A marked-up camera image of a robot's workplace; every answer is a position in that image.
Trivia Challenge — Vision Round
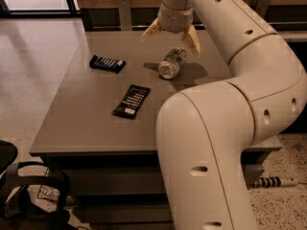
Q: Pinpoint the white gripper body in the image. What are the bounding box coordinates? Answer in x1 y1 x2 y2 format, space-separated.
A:
157 2 193 34

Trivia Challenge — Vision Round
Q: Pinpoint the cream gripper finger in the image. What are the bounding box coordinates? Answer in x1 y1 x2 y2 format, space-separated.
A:
181 25 201 56
140 18 162 40

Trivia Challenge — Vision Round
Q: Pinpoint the green 7up soda can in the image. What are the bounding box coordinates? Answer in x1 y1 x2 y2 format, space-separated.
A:
158 48 187 80

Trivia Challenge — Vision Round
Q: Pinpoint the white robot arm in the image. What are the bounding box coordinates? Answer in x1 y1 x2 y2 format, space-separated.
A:
144 0 307 230

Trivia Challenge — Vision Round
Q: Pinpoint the blue snack bar wrapper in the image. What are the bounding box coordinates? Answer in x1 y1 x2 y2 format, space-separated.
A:
89 55 126 74

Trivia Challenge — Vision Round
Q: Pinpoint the black snack bar wrapper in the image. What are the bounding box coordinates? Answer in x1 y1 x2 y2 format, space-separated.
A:
112 84 151 119

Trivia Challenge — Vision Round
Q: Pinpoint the grey drawer cabinet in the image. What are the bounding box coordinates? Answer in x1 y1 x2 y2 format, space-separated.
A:
29 29 283 230

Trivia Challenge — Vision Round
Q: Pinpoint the upper grey drawer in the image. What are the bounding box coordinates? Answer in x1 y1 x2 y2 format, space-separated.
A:
60 164 265 196

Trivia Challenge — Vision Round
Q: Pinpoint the grey drawer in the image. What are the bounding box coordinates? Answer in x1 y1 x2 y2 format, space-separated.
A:
73 204 173 224
60 164 265 196

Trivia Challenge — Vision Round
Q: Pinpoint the black and white power strip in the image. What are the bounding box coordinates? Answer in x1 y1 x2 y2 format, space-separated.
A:
253 176 298 188

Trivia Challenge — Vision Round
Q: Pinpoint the lower grey drawer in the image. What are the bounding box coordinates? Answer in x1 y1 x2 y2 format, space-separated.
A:
73 204 173 224

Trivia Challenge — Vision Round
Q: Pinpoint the black office chair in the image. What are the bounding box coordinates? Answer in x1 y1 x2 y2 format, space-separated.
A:
0 140 73 230

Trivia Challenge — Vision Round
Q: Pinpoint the left metal bracket post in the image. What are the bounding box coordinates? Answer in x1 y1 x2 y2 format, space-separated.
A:
117 0 132 31

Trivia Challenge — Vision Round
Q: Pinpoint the metal bracket post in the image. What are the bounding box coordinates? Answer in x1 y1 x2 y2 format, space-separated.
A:
117 0 132 31
255 0 271 17

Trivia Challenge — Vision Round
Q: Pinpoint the horizontal metal rail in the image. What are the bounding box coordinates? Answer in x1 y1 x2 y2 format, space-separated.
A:
92 21 307 31

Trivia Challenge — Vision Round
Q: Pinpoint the right metal bracket post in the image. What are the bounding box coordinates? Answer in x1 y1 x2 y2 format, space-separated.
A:
255 0 271 17

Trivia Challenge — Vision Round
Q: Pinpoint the wire mesh basket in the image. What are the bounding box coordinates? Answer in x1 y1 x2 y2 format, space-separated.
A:
37 169 62 203

